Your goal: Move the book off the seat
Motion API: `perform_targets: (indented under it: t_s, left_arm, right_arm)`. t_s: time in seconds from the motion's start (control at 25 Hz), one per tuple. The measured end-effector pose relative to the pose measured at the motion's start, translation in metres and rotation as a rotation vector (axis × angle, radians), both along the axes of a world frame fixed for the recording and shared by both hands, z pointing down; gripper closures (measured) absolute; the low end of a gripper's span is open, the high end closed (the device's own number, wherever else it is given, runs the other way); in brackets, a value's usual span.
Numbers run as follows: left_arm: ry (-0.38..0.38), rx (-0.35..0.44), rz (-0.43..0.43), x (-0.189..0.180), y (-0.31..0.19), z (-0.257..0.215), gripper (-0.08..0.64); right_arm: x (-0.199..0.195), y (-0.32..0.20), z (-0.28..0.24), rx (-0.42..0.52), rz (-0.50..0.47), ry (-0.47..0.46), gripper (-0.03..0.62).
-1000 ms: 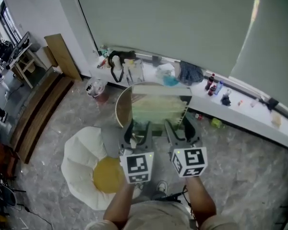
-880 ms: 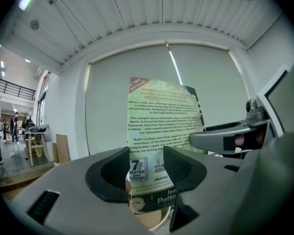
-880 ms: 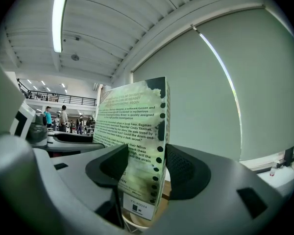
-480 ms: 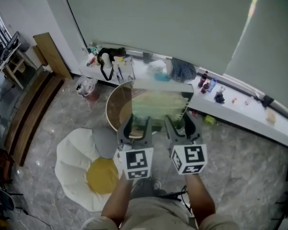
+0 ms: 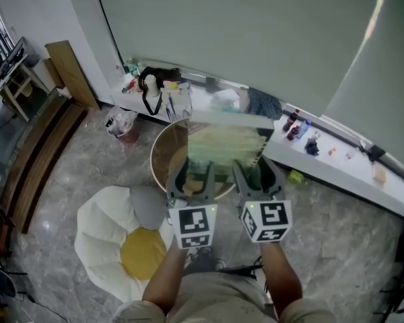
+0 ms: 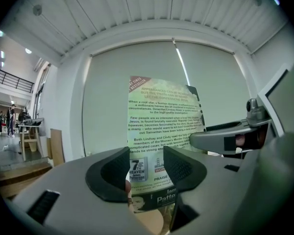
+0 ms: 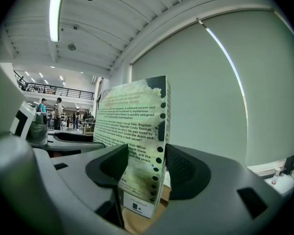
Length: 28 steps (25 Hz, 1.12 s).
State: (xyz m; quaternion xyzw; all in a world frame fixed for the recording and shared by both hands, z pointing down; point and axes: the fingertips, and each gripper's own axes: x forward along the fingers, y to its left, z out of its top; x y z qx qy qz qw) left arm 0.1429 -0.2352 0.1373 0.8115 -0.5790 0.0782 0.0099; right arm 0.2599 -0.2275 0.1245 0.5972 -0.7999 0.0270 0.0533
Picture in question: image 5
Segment person's left forearm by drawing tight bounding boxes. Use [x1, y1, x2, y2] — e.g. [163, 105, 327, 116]
[141, 246, 189, 312]

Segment green crumpled packet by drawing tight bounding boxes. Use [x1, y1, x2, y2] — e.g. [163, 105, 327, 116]
[287, 169, 306, 185]

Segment black monitor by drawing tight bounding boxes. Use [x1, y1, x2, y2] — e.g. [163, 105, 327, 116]
[6, 36, 28, 63]

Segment black cable bundle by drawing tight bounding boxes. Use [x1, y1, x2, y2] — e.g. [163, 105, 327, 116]
[222, 257, 267, 282]

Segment person's right forearm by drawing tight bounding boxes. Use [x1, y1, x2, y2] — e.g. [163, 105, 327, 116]
[259, 242, 304, 318]

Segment white wooden table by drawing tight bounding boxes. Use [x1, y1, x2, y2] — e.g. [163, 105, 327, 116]
[0, 57, 51, 122]

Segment white flower-shaped floor cushion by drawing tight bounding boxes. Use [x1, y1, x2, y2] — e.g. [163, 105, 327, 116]
[74, 185, 176, 304]

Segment blue water bottle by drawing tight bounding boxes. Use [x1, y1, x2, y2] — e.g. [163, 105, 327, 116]
[295, 119, 313, 139]

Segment wooden platform steps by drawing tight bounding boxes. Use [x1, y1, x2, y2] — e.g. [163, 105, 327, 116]
[0, 94, 88, 235]

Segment black crumpled cloth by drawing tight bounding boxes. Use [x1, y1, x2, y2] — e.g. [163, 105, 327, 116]
[304, 138, 321, 156]

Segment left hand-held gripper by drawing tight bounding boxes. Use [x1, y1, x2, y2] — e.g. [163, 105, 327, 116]
[166, 161, 219, 250]

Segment grey roller blind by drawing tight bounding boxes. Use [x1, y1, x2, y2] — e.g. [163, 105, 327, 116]
[323, 0, 404, 178]
[93, 0, 384, 118]

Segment wooden board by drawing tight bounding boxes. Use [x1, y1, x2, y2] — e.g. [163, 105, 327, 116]
[45, 40, 101, 111]

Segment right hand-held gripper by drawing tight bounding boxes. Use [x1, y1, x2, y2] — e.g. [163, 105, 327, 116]
[232, 155, 293, 244]

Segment white window sill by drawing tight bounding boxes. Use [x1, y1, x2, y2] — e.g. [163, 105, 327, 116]
[109, 75, 404, 220]

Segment plaid cloth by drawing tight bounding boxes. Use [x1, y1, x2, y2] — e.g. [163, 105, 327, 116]
[238, 87, 283, 120]

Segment person's beige shirt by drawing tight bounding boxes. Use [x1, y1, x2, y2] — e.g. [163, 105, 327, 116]
[112, 271, 334, 323]

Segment green snack packet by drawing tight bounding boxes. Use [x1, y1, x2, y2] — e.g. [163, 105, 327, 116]
[187, 110, 276, 181]

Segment red waste bin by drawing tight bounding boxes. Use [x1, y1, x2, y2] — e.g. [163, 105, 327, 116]
[104, 105, 139, 145]

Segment clear bottle green label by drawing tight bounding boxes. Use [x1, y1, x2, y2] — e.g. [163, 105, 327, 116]
[124, 57, 141, 75]

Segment black strap bag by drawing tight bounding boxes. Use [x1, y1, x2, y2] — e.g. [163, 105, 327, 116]
[137, 66, 189, 116]

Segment small beige pouch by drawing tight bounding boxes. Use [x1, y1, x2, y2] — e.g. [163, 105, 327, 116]
[373, 165, 388, 183]

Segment white plastic bag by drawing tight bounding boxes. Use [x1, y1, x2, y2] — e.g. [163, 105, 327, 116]
[210, 88, 240, 114]

